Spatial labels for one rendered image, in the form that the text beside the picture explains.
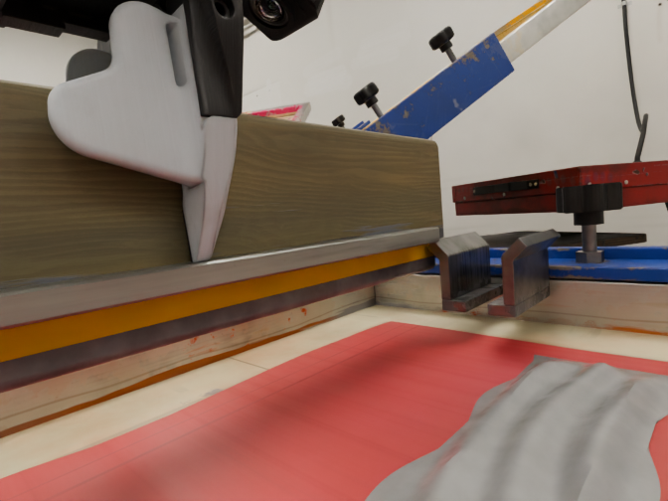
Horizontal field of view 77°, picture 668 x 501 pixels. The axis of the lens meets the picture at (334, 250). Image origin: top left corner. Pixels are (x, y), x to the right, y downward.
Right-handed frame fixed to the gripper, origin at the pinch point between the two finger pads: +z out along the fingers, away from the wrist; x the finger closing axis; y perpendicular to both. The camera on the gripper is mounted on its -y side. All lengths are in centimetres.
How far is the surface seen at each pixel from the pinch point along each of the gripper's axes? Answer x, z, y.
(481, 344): 4.6, 9.9, -18.6
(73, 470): -3.4, 10.0, 4.8
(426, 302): -4.0, 9.1, -25.6
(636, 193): 3, 1, -99
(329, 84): -174, -85, -200
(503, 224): -66, 12, -200
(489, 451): 10.6, 9.6, -5.9
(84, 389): -10.2, 8.8, 2.2
